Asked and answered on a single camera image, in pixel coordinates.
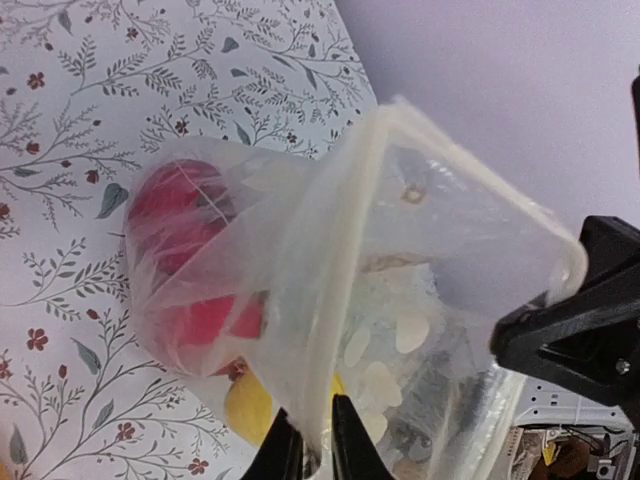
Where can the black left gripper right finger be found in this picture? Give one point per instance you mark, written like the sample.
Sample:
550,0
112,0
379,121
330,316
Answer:
354,456

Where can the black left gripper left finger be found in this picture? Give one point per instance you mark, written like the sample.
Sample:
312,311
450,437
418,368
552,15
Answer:
280,456

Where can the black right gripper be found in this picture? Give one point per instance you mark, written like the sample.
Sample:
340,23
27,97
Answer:
588,343

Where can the yellow toy apple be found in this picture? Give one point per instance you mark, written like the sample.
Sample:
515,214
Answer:
249,408

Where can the clear polka dot zip bag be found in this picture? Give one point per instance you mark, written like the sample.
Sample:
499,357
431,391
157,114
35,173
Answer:
388,261

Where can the red toy apple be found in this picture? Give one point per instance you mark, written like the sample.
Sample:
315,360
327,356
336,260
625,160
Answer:
180,208

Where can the pink red toy peach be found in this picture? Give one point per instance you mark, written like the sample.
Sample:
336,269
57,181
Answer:
201,323

